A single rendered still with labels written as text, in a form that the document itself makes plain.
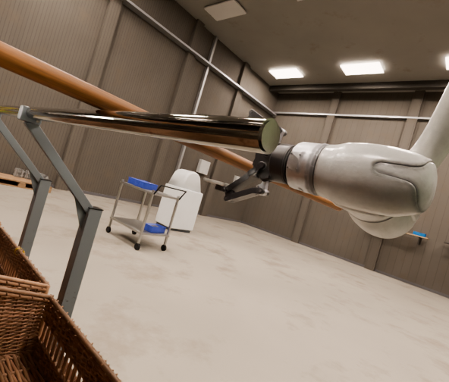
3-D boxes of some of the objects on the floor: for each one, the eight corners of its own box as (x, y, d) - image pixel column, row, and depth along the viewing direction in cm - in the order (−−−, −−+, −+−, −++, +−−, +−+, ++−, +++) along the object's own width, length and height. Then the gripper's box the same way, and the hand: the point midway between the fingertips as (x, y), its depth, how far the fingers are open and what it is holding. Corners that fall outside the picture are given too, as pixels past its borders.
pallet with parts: (40, 186, 720) (44, 173, 720) (52, 193, 665) (56, 180, 665) (-19, 175, 632) (-15, 161, 632) (-11, 183, 577) (-7, 166, 578)
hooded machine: (175, 226, 719) (191, 172, 720) (193, 233, 678) (209, 176, 679) (152, 223, 667) (169, 164, 668) (169, 231, 625) (187, 169, 626)
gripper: (306, 92, 52) (220, 94, 66) (266, 228, 51) (189, 201, 66) (323, 109, 57) (240, 108, 72) (287, 232, 57) (211, 205, 71)
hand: (219, 152), depth 68 cm, fingers open, 13 cm apart
